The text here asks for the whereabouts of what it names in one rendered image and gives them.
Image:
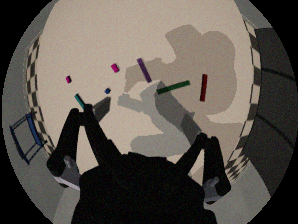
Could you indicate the purple rod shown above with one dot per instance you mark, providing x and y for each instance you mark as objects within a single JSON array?
[{"x": 142, "y": 66}]

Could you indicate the dark red rod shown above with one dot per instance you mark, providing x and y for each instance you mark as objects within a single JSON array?
[{"x": 203, "y": 87}]

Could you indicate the green rod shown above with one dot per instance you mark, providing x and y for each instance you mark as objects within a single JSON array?
[{"x": 173, "y": 87}]

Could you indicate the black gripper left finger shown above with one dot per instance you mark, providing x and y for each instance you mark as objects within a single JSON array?
[{"x": 62, "y": 161}]

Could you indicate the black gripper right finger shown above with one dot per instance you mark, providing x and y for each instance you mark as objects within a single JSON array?
[{"x": 215, "y": 181}]

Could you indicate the turquoise rod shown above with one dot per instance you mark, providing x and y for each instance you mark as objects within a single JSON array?
[{"x": 80, "y": 101}]

